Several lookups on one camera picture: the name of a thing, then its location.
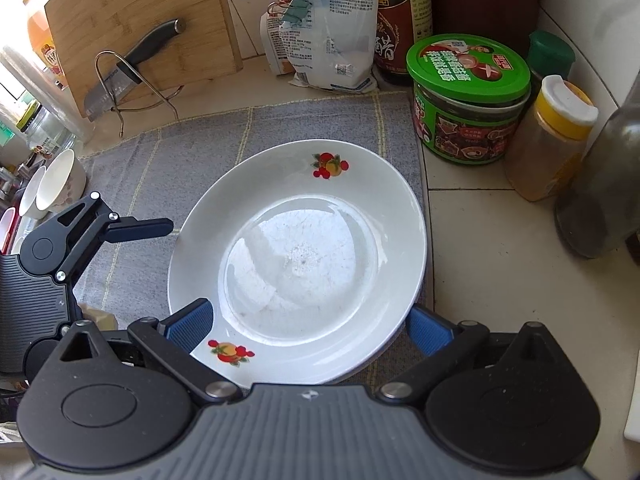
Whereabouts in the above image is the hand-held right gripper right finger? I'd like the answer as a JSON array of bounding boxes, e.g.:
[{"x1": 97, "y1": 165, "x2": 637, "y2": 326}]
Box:
[{"x1": 376, "y1": 305, "x2": 573, "y2": 403}]

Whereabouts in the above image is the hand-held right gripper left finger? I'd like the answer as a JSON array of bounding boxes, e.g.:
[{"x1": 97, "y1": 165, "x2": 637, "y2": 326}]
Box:
[{"x1": 59, "y1": 298, "x2": 243, "y2": 406}]

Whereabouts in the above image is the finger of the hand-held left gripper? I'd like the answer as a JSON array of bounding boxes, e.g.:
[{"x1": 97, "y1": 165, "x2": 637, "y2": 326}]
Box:
[{"x1": 49, "y1": 191, "x2": 174, "y2": 283}]

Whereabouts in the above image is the white fruit print plate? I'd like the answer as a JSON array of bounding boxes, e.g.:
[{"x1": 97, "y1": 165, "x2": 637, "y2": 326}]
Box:
[
  {"x1": 167, "y1": 139, "x2": 428, "y2": 390},
  {"x1": 325, "y1": 305, "x2": 426, "y2": 387}
]

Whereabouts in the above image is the white floral bowl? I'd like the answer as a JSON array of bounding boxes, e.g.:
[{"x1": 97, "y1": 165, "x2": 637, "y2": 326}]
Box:
[
  {"x1": 36, "y1": 149, "x2": 88, "y2": 213},
  {"x1": 19, "y1": 165, "x2": 48, "y2": 221}
]

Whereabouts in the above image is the person's left hand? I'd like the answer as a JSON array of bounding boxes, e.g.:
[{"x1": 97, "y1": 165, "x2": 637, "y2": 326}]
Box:
[{"x1": 75, "y1": 304, "x2": 119, "y2": 332}]

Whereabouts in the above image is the grey checked mat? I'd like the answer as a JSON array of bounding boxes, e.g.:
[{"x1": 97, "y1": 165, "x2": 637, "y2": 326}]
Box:
[{"x1": 75, "y1": 91, "x2": 431, "y2": 391}]

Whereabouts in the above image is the clear glass jar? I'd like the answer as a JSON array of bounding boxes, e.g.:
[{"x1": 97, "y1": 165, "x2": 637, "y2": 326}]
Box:
[{"x1": 15, "y1": 100, "x2": 78, "y2": 161}]

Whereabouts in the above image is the stack of clear plastic cups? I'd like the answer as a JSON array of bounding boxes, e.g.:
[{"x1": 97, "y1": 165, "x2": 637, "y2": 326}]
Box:
[{"x1": 0, "y1": 45, "x2": 96, "y2": 143}]

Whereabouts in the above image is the yellow lid spice bottle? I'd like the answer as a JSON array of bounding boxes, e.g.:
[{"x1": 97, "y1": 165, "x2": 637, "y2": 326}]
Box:
[{"x1": 504, "y1": 75, "x2": 599, "y2": 203}]

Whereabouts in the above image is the orange oil jug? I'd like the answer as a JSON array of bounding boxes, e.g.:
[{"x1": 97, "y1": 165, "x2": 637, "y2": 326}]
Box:
[{"x1": 26, "y1": 0, "x2": 68, "y2": 88}]

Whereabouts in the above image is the white red food bag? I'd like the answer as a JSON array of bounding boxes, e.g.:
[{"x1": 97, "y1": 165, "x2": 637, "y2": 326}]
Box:
[{"x1": 260, "y1": 10, "x2": 301, "y2": 77}]

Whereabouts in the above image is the dark glass bottle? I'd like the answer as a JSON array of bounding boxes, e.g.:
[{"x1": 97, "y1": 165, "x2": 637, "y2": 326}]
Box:
[{"x1": 554, "y1": 77, "x2": 640, "y2": 260}]

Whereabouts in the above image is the bamboo cutting board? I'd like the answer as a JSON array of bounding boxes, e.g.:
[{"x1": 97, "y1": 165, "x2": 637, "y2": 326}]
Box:
[{"x1": 44, "y1": 0, "x2": 244, "y2": 120}]

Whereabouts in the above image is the teal binder clip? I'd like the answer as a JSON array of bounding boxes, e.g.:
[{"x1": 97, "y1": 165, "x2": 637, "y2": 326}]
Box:
[{"x1": 282, "y1": 1, "x2": 313, "y2": 25}]

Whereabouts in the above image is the green lid jar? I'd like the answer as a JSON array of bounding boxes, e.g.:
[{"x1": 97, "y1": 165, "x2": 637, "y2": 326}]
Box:
[{"x1": 406, "y1": 34, "x2": 532, "y2": 166}]

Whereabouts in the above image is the white blue food bag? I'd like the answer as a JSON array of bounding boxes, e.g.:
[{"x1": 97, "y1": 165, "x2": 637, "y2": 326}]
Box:
[{"x1": 280, "y1": 0, "x2": 379, "y2": 95}]

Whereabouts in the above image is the green cap bottle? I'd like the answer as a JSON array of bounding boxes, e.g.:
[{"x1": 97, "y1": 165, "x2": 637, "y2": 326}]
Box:
[{"x1": 526, "y1": 30, "x2": 576, "y2": 92}]

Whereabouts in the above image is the dark soy sauce bottle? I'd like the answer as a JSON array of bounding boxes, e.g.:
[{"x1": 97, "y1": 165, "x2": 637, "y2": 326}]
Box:
[{"x1": 376, "y1": 0, "x2": 433, "y2": 86}]

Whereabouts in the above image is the metal wire rack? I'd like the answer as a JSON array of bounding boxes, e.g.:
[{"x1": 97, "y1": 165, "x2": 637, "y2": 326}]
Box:
[{"x1": 95, "y1": 50, "x2": 183, "y2": 138}]

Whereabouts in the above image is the black handled kitchen knife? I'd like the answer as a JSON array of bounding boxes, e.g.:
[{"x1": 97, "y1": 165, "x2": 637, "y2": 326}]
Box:
[{"x1": 84, "y1": 19, "x2": 187, "y2": 122}]

